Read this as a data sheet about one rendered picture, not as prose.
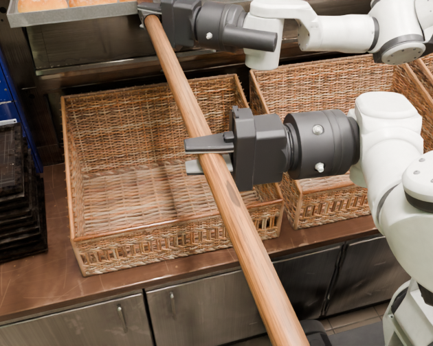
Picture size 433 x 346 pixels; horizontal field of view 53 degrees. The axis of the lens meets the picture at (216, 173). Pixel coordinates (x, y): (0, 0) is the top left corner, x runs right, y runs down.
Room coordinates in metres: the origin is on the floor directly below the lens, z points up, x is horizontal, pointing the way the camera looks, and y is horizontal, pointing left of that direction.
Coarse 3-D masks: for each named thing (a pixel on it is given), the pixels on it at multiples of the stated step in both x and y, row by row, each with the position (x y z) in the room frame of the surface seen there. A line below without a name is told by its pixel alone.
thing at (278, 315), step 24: (144, 24) 0.83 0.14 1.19; (168, 48) 0.69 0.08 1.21; (168, 72) 0.62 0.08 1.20; (192, 96) 0.55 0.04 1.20; (192, 120) 0.48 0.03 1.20; (216, 168) 0.38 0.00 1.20; (216, 192) 0.35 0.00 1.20; (240, 216) 0.31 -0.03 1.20; (240, 240) 0.28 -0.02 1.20; (240, 264) 0.26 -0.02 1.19; (264, 264) 0.25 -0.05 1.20; (264, 288) 0.22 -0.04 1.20; (264, 312) 0.20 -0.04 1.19; (288, 312) 0.20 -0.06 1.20; (288, 336) 0.17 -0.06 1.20
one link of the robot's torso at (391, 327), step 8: (400, 288) 0.57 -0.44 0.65; (392, 304) 0.57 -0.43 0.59; (384, 320) 0.56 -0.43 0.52; (392, 320) 0.55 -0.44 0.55; (384, 328) 0.56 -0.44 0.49; (392, 328) 0.53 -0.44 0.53; (400, 328) 0.53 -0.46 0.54; (384, 336) 0.55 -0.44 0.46; (392, 336) 0.53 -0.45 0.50; (400, 336) 0.51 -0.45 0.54; (392, 344) 0.53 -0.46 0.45; (400, 344) 0.54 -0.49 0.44; (408, 344) 0.49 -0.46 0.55
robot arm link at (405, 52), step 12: (372, 0) 0.85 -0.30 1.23; (420, 0) 0.80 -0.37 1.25; (432, 0) 0.78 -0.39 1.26; (420, 12) 0.78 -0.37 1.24; (432, 12) 0.76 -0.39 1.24; (432, 24) 0.76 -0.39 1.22; (432, 36) 0.74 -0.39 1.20; (396, 48) 0.74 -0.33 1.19; (408, 48) 0.73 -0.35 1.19; (420, 48) 0.74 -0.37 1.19; (432, 48) 0.75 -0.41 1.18; (384, 60) 0.76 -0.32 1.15; (396, 60) 0.76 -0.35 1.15; (408, 60) 0.76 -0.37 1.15
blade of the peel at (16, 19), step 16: (16, 0) 0.98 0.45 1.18; (160, 0) 0.93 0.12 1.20; (208, 0) 0.96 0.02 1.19; (224, 0) 0.97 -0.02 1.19; (240, 0) 0.98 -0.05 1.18; (16, 16) 0.85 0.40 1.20; (32, 16) 0.86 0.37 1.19; (48, 16) 0.87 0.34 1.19; (64, 16) 0.87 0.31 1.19; (80, 16) 0.88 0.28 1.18; (96, 16) 0.89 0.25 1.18
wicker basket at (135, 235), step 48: (96, 96) 1.12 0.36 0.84; (144, 96) 1.16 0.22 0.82; (240, 96) 1.17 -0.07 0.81; (96, 144) 1.08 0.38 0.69; (144, 144) 1.11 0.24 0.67; (96, 192) 0.96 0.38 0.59; (144, 192) 0.96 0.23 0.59; (192, 192) 0.96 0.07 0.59; (240, 192) 0.96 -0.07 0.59; (96, 240) 0.67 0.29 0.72; (144, 240) 0.70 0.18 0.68; (192, 240) 0.77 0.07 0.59
